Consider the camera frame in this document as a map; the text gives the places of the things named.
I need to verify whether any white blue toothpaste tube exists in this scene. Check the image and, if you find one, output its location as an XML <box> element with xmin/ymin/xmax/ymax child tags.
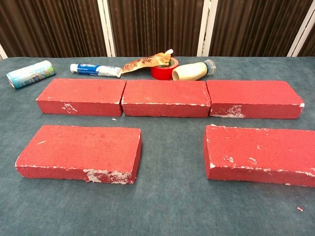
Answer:
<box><xmin>69</xmin><ymin>63</ymin><xmax>123</xmax><ymax>79</ymax></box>

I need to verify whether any light blue green can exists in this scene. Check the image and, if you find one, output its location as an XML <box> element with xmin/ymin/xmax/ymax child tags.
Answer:
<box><xmin>5</xmin><ymin>59</ymin><xmax>56</xmax><ymax>90</ymax></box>

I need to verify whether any brown corrugated partition panel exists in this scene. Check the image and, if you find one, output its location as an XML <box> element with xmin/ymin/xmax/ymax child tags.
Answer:
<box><xmin>296</xmin><ymin>24</ymin><xmax>315</xmax><ymax>58</ymax></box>
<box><xmin>0</xmin><ymin>0</ymin><xmax>107</xmax><ymax>59</ymax></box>
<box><xmin>208</xmin><ymin>0</ymin><xmax>307</xmax><ymax>58</ymax></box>
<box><xmin>108</xmin><ymin>0</ymin><xmax>205</xmax><ymax>58</ymax></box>

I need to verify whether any red brick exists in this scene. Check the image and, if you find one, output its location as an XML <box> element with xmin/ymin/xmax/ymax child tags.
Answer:
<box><xmin>203</xmin><ymin>124</ymin><xmax>315</xmax><ymax>188</ymax></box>
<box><xmin>14</xmin><ymin>124</ymin><xmax>143</xmax><ymax>185</ymax></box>
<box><xmin>121</xmin><ymin>79</ymin><xmax>212</xmax><ymax>118</ymax></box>
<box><xmin>36</xmin><ymin>78</ymin><xmax>127</xmax><ymax>117</ymax></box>
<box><xmin>206</xmin><ymin>80</ymin><xmax>305</xmax><ymax>119</ymax></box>

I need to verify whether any cream squeeze bottle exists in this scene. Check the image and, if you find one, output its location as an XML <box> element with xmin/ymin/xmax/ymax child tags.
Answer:
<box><xmin>171</xmin><ymin>59</ymin><xmax>217</xmax><ymax>81</ymax></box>

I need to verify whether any orange spout pouch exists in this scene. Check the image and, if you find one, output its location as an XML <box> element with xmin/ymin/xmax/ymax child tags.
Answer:
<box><xmin>122</xmin><ymin>49</ymin><xmax>174</xmax><ymax>74</ymax></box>

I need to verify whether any red tape roll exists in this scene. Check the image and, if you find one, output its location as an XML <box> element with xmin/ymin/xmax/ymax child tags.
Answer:
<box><xmin>150</xmin><ymin>57</ymin><xmax>179</xmax><ymax>81</ymax></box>

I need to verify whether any blue-grey felt table cover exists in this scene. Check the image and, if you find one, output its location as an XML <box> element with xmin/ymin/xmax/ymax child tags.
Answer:
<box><xmin>0</xmin><ymin>56</ymin><xmax>315</xmax><ymax>236</ymax></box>

